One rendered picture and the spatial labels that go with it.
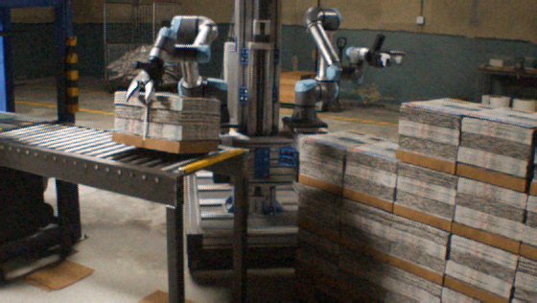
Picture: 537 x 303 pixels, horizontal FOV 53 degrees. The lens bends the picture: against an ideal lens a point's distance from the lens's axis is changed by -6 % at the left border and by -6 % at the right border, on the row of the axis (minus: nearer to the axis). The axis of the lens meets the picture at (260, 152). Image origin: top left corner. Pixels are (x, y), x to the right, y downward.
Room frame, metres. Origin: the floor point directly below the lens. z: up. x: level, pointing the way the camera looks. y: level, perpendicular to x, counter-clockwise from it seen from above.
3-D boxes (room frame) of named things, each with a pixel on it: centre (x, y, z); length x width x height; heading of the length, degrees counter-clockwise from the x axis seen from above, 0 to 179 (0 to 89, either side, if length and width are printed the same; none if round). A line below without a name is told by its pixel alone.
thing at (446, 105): (2.24, -0.79, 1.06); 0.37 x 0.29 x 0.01; 130
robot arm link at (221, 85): (3.11, 0.26, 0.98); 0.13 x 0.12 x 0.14; 87
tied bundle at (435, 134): (2.25, -0.79, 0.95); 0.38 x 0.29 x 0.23; 130
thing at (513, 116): (2.03, -0.98, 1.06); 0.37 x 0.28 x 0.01; 128
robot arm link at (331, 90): (3.25, -0.35, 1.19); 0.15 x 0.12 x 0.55; 124
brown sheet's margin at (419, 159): (2.25, -0.79, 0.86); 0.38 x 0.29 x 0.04; 130
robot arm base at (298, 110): (3.18, -0.24, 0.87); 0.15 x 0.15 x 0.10
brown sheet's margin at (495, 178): (2.02, -0.98, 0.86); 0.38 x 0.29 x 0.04; 128
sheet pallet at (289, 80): (9.25, -0.33, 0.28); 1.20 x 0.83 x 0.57; 61
